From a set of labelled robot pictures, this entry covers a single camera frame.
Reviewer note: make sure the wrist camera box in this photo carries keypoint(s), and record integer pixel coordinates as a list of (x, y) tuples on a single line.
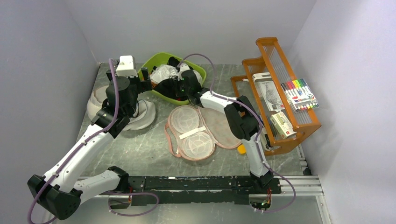
[(183, 67), (126, 67)]

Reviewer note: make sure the yellow sponge block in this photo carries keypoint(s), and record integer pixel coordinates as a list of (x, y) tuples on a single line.
[(241, 149)]

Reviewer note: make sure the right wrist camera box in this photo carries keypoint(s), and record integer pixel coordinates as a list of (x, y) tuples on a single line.
[(183, 67)]

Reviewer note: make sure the black bra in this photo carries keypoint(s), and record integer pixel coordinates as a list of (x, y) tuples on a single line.
[(168, 88)]

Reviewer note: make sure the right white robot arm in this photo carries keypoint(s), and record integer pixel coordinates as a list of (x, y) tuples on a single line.
[(242, 119)]

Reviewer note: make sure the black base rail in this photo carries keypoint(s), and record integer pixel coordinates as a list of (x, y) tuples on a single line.
[(195, 189)]

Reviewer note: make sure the floral mesh laundry bag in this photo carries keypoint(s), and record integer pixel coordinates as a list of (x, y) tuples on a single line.
[(194, 133)]

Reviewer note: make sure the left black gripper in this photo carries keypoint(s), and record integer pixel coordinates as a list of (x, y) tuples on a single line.
[(143, 86)]

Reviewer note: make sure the small white green box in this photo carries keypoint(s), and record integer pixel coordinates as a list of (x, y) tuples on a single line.
[(282, 125)]

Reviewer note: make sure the white mesh laundry bag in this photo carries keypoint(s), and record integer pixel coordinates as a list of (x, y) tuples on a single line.
[(144, 117)]

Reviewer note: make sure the orange wooden rack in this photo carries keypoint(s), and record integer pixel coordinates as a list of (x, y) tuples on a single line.
[(285, 103)]

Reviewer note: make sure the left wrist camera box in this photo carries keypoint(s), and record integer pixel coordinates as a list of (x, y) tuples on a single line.
[(126, 67)]

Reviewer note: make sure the white cylindrical laundry bag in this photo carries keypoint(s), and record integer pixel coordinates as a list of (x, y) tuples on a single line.
[(95, 101)]

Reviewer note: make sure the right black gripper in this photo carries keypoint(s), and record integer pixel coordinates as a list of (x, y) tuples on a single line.
[(182, 94)]

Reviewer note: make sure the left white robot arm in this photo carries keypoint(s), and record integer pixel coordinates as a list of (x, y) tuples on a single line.
[(59, 190)]

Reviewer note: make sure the white bra in bin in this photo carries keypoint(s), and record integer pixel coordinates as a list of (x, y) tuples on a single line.
[(166, 71)]

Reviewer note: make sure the coloured marker pack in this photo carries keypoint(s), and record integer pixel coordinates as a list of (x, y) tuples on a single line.
[(299, 95)]

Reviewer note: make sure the black garment in bin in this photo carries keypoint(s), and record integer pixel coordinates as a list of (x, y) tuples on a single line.
[(174, 62)]

